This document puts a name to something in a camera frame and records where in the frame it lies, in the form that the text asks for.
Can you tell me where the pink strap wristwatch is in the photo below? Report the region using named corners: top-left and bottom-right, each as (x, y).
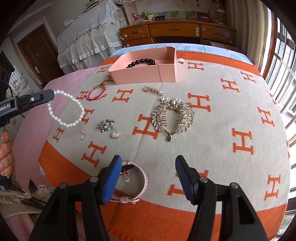
top-left (110, 161), bottom-right (148, 204)

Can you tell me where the oval white stone brooch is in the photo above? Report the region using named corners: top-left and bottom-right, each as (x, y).
top-left (111, 130), bottom-right (122, 138)

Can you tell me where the white pearl bracelet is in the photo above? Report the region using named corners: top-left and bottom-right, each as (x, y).
top-left (47, 89), bottom-right (85, 129)

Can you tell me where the turquoise flower brooch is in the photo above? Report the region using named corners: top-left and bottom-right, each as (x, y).
top-left (97, 119), bottom-right (116, 133)

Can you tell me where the red cord bracelet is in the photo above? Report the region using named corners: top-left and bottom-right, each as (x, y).
top-left (85, 82), bottom-right (108, 102)

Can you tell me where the gold pearl safety pin brooch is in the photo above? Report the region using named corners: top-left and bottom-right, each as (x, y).
top-left (142, 86), bottom-right (163, 96)

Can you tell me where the black bead bracelet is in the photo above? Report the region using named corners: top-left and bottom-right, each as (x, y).
top-left (126, 58), bottom-right (156, 69)

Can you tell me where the pink jewelry tray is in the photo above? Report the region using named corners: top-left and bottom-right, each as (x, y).
top-left (108, 47), bottom-right (185, 84)

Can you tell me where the person's left hand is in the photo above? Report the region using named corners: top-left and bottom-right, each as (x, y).
top-left (0, 130), bottom-right (15, 177)

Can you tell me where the pink bed sheet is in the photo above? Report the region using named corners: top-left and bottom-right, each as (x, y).
top-left (5, 67), bottom-right (96, 240)

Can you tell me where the dark wooden door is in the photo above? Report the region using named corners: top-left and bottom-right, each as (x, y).
top-left (17, 25), bottom-right (64, 87)

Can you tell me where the orange H pattern blanket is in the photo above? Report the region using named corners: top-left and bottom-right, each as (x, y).
top-left (39, 53), bottom-right (290, 240)

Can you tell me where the white lace covered furniture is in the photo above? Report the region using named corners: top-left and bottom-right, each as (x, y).
top-left (57, 1), bottom-right (127, 74)

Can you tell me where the blue plant print sheet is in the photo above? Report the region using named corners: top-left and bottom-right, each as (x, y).
top-left (111, 43), bottom-right (252, 64)

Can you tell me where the window security grille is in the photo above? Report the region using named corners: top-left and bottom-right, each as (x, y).
top-left (263, 10), bottom-right (295, 240)

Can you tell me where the stack of books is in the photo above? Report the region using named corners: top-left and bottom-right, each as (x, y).
top-left (210, 41), bottom-right (239, 52)

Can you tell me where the wooden desk with drawers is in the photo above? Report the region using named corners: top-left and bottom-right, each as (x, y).
top-left (119, 19), bottom-right (236, 47)

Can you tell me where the beige curtain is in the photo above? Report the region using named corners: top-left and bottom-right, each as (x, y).
top-left (226, 1), bottom-right (269, 71)

